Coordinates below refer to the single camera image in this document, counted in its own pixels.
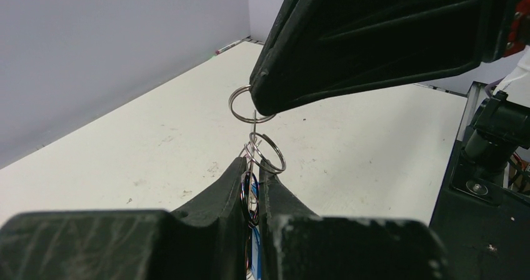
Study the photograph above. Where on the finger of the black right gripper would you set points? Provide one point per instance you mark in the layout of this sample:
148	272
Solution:
319	49

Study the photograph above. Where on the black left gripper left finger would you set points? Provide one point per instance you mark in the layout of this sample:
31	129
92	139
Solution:
203	239

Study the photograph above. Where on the metal carabiner keyring with keys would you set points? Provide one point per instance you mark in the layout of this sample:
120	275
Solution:
249	186

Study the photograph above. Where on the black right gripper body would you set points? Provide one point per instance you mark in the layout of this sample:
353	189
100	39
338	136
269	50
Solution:
517	37

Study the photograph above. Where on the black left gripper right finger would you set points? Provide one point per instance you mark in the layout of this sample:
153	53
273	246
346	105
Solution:
296	243

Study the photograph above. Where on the red white marker pen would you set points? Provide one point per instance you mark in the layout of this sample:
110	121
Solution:
227	47

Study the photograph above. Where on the blue key tag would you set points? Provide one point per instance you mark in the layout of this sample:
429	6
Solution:
255	267

